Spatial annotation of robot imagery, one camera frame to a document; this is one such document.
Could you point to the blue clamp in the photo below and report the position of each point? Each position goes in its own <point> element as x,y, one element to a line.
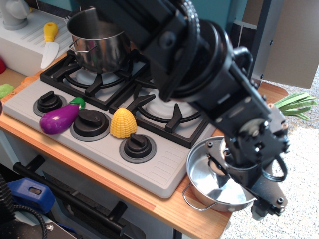
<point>30,193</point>

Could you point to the black right stove knob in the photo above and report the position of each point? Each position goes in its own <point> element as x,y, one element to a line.
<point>138,148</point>

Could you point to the yellow toy corn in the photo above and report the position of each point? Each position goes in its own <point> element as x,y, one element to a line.
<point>123,123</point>

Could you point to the grey toy stove top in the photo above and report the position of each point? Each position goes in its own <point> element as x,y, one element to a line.
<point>161,175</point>

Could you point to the white toy sink unit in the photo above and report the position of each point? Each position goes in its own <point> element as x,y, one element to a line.
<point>22,50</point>

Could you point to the pink toy radish green leaves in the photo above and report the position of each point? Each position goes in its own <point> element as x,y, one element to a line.
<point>296,104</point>

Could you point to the red toy item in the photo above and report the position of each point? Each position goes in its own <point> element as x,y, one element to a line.
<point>2,66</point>

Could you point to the black gripper with plate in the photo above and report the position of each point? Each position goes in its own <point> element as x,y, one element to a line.
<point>261,179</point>

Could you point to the black middle stove knob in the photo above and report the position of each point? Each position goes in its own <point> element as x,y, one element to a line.
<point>90,125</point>

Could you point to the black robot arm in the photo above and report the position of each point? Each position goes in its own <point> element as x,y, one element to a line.
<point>192,60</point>

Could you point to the green toy lettuce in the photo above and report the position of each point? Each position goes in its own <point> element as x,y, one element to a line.
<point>5,89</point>

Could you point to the black left stove knob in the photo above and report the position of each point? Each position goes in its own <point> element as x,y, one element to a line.
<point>48,102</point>

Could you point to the purple toy eggplant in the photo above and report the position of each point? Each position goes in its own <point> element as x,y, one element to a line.
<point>59,120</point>

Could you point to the black oven door handle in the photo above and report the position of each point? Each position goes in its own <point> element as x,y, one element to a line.
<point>111,221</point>

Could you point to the small shallow steel pot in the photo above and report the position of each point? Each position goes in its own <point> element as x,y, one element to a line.
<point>202,192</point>

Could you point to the black burner grate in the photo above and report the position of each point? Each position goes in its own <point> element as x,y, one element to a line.
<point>175,121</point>
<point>98,89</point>

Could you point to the black stove knob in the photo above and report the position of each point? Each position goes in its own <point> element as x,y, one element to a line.
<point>48,102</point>
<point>90,125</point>
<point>138,148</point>

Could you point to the brown cardboard panel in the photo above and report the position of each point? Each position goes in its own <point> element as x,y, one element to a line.
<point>286,48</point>

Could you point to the tall steel stock pot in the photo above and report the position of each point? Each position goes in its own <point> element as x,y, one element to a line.
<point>99,45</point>

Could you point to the grey toy faucet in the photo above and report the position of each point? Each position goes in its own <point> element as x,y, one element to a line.
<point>14,13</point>

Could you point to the yellow handled toy knife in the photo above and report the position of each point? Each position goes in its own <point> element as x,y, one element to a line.
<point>51,48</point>

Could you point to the black right burner grate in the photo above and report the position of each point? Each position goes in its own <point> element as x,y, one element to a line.
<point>175,121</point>

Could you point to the black left burner grate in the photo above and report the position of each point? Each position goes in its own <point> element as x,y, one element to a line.
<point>98,89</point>

